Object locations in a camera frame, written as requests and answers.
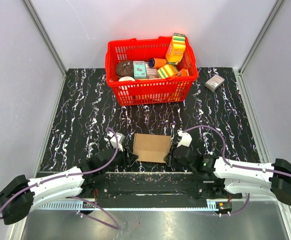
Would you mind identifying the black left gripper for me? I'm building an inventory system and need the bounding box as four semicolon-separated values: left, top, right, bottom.
100;144;138;175

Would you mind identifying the brown cardboard box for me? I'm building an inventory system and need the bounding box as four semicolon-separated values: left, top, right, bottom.
132;133;172;164

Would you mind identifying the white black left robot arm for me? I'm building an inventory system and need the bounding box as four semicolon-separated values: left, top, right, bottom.
0;148;138;225

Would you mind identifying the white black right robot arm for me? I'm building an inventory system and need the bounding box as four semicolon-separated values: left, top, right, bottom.
164;145;291;206

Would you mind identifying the teal small carton box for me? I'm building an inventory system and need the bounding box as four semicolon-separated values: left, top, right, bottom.
132;60;147;79

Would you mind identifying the pink small food box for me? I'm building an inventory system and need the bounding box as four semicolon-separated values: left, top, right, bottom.
145;62;159;79

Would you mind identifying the tall orange sponge box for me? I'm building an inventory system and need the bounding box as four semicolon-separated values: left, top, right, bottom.
165;33;186;66

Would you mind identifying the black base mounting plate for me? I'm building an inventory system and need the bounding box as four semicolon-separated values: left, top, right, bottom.
73;172;242;199

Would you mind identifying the red plastic shopping basket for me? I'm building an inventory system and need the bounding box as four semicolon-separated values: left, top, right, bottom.
105;33;198;106

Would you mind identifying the white round lid container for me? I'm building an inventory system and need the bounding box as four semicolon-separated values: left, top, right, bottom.
118;76;135;82

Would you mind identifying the orange snack packet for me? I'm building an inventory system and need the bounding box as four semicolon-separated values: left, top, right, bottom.
176;68;189;77

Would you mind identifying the yellow green sponge pack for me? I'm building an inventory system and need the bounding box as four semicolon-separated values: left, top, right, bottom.
157;64;179;79

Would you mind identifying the white wrapped tissue pack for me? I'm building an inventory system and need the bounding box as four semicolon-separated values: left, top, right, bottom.
204;74;225;92

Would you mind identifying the brown round chocolate cake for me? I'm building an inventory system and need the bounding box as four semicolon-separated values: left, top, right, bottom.
115;60;134;78

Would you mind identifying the orange cylindrical can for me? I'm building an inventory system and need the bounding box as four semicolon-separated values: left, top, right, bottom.
148;58;167;69

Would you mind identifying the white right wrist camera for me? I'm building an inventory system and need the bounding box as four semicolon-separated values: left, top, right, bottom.
177;130;192;148

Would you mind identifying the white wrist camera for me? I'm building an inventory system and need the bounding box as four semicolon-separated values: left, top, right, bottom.
107;132;126;152
177;130;192;148

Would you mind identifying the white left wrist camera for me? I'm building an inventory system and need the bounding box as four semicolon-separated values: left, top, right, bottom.
107;132;126;152

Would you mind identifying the aluminium frame rail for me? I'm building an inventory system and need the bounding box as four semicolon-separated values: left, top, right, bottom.
19;179;291;211

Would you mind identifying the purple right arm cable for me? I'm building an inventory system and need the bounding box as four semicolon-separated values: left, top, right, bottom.
182;125;291;217

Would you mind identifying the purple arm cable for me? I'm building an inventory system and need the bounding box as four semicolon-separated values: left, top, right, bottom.
182;125;291;217
0;127;121;230

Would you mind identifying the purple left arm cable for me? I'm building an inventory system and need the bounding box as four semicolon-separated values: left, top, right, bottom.
0;127;121;230

